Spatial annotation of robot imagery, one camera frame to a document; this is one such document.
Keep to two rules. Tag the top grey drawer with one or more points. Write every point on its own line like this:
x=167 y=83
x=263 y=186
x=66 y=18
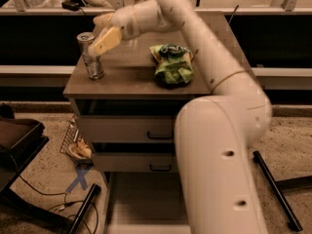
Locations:
x=126 y=129

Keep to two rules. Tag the grey drawer cabinet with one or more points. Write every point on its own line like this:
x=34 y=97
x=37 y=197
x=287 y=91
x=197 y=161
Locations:
x=129 y=88

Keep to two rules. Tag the middle grey drawer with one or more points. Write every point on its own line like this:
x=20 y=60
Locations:
x=135 y=162

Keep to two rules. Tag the black cart left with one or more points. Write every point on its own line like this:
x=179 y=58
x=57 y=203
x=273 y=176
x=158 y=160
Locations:
x=20 y=141

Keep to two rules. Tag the black power adapter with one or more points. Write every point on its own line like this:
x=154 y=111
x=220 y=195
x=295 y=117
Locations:
x=71 y=6

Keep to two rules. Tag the bottom open grey drawer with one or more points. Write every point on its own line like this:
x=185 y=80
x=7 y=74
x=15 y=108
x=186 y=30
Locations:
x=146 y=203

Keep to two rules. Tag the black stand leg left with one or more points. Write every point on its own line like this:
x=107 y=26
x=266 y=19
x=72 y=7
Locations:
x=93 y=192

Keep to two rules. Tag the wire basket with items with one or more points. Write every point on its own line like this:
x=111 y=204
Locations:
x=74 y=146

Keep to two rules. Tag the black stand leg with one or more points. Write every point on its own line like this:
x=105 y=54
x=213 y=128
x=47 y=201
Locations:
x=279 y=187
x=93 y=192

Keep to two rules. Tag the black stand leg right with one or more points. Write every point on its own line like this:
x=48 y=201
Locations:
x=279 y=187

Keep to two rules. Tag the silver redbull can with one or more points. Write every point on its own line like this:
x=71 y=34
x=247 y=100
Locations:
x=92 y=63

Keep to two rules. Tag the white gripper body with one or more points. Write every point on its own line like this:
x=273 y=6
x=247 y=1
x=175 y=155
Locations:
x=126 y=22

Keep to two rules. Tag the green chip bag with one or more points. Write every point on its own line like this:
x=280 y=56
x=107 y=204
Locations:
x=174 y=64

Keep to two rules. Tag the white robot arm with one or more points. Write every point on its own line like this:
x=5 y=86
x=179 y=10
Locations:
x=213 y=133

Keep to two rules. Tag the blue tape cross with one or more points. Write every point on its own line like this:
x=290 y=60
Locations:
x=81 y=170

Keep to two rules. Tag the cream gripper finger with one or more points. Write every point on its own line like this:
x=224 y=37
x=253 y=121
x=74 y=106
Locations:
x=102 y=21
x=108 y=39

